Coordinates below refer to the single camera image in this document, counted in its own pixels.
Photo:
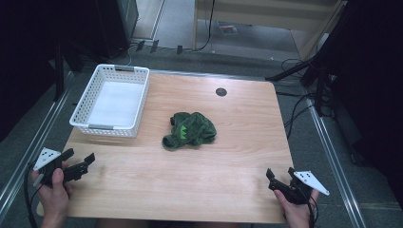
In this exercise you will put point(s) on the metal floor rail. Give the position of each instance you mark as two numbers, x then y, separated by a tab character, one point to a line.
335	161
33	148

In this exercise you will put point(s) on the dark cabinet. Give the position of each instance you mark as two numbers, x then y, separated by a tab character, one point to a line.
118	25

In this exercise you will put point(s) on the green crumpled cloth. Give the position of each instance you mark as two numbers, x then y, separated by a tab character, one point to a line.
190	129

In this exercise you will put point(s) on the person's right hand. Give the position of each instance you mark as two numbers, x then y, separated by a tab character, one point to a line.
296	211

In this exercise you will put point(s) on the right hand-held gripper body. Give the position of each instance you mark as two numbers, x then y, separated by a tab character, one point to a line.
309	182

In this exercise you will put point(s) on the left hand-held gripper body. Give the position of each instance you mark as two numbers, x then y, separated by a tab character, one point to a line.
47	157

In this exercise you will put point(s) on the black round table grommet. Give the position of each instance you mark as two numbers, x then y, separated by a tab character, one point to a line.
221	92

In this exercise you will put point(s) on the light wooden shelf unit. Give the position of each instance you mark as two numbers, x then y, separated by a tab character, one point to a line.
269	19

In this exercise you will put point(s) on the red paper sheet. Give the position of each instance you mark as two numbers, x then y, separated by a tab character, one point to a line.
227	29

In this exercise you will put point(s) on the person's left hand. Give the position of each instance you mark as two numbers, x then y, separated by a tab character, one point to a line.
54	198

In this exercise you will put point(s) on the black metal stand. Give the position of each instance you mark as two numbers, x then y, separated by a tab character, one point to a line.
59	71
313	71

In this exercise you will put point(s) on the white plastic basket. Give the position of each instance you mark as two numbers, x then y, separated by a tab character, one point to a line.
111	100

